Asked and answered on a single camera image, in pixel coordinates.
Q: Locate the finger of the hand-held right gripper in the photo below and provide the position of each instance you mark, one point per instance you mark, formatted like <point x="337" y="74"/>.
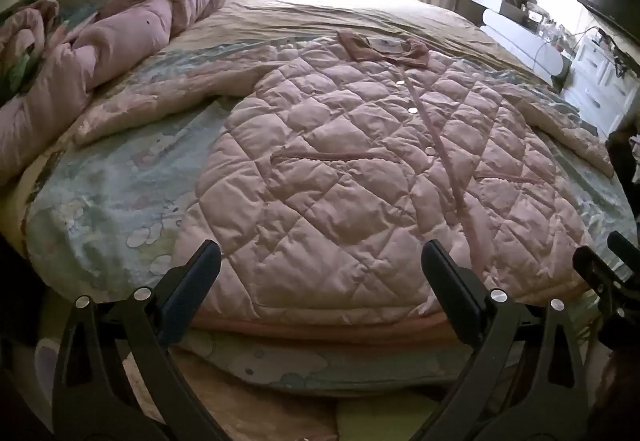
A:
<point x="595" y="268"/>
<point x="625" y="248"/>

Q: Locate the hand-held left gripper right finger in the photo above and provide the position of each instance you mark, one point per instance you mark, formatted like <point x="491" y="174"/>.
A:
<point x="452" y="293"/>

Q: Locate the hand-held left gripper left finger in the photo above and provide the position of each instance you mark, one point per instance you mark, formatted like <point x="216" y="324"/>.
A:
<point x="187" y="293"/>

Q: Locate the pink quilted jacket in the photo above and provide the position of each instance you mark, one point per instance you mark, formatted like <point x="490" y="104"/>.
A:
<point x="350" y="181"/>

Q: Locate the dark cloth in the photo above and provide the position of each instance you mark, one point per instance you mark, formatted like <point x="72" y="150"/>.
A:
<point x="625" y="156"/>

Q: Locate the pastel printed blanket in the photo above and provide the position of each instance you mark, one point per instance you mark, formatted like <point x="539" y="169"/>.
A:
<point x="115" y="201"/>

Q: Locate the white dresser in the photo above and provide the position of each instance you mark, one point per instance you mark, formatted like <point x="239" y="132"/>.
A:
<point x="605" y="76"/>

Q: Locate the pink rolled duvet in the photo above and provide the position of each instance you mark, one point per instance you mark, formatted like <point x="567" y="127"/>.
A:
<point x="130" y="31"/>

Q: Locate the grey shelf with clutter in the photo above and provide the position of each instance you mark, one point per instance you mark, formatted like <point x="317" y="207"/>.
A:
<point x="500" y="3"/>

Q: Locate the floral quilt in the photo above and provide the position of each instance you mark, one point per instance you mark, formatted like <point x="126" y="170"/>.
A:
<point x="20" y="46"/>

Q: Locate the beige bed sheet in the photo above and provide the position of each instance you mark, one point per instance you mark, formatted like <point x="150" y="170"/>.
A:
<point x="350" y="11"/>

